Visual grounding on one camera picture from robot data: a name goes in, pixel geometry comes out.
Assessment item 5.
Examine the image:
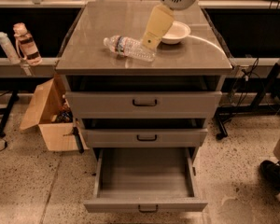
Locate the white paper bowl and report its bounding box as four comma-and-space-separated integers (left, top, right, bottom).
161, 21, 190, 45

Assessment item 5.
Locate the black table leg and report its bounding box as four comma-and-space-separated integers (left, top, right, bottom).
0, 91, 19, 138
214, 105, 280, 140

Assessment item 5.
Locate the black handled tool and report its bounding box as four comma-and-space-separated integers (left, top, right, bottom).
73, 127, 84, 153

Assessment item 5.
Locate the pink striped bottle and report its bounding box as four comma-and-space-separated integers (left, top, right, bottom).
13, 22, 42, 66

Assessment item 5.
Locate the black shoe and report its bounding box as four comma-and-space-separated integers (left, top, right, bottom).
259, 161, 280, 191

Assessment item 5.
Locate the cardboard box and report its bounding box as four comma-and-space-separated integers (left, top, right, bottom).
20, 76, 88, 151

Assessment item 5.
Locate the grey middle drawer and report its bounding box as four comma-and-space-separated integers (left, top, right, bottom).
81, 129, 207, 147

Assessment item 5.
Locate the grey top drawer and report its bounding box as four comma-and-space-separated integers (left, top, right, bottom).
65, 91, 221, 119

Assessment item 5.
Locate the grey drawer cabinet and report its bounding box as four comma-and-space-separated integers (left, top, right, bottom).
54, 0, 233, 163

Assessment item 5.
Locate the white tube bottle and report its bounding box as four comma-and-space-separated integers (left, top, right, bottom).
0, 32, 21, 64

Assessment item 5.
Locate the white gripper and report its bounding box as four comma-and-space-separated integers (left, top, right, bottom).
142, 0, 195, 50

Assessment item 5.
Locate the black table leg right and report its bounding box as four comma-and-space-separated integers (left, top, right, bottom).
214, 105, 280, 140

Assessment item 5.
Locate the grey bottom drawer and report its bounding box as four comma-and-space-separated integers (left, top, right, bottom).
84, 147, 207, 213

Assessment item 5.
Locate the black table leg left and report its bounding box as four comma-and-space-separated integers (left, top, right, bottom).
0, 91, 19, 138

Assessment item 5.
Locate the grey drawer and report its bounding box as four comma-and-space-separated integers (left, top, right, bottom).
84, 147, 207, 213
81, 129, 207, 147
65, 91, 221, 119

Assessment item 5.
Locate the clear plastic water bottle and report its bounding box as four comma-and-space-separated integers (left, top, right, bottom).
104, 35, 155, 62

